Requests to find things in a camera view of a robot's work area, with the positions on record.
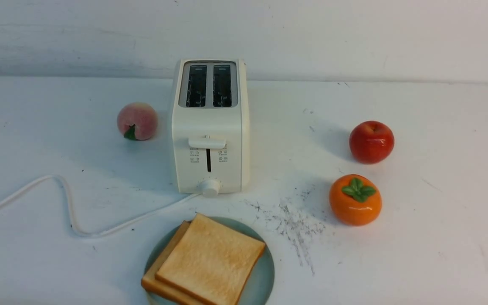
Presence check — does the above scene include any toast slice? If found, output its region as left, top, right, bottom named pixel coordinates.
left=155, top=213, right=266, bottom=305
left=141, top=221, right=203, bottom=305

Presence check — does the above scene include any white toaster power cable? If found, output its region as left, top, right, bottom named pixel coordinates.
left=0, top=174, right=200, bottom=238

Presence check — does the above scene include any orange persimmon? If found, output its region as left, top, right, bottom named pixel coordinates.
left=328, top=174, right=382, bottom=227

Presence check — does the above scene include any light green round plate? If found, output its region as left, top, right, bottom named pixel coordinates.
left=143, top=216, right=275, bottom=305

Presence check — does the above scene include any white two-slot toaster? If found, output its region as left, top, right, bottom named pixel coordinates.
left=168, top=58, right=251, bottom=197

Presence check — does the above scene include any red apple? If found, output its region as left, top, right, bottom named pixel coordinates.
left=349, top=120, right=395, bottom=164

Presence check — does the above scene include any pink peach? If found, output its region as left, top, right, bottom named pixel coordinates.
left=116, top=103, right=159, bottom=141

